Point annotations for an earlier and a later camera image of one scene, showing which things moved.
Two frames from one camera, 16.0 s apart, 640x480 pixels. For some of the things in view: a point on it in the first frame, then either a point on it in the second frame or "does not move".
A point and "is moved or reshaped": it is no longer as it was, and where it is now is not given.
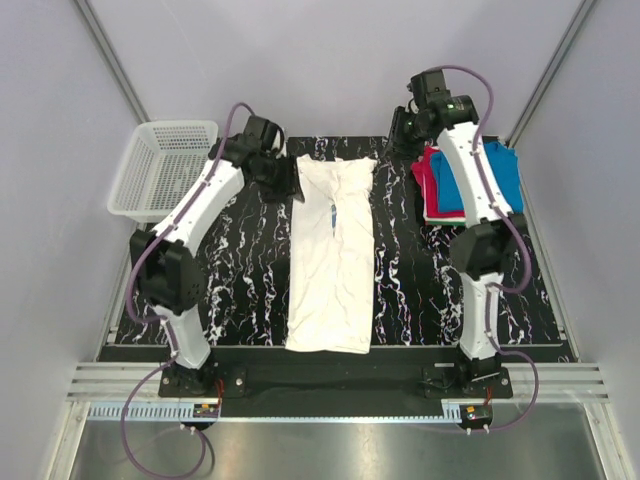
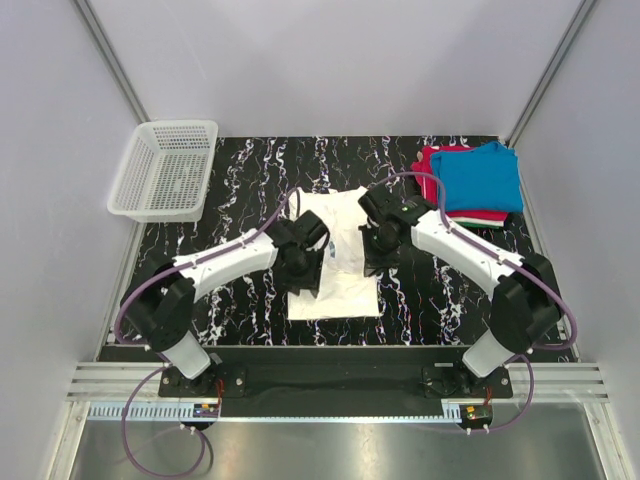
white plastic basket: x=159 y=161 does not move
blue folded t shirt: x=504 y=166 does not move
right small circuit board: x=476 y=413 does not move
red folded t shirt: x=424 y=171 does not move
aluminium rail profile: x=562 y=382 does not move
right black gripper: x=398 y=133 -> x=377 y=263
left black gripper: x=279 y=176 -> x=304 y=279
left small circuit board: x=206 y=410 does not move
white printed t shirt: x=332 y=255 is moved or reshaped
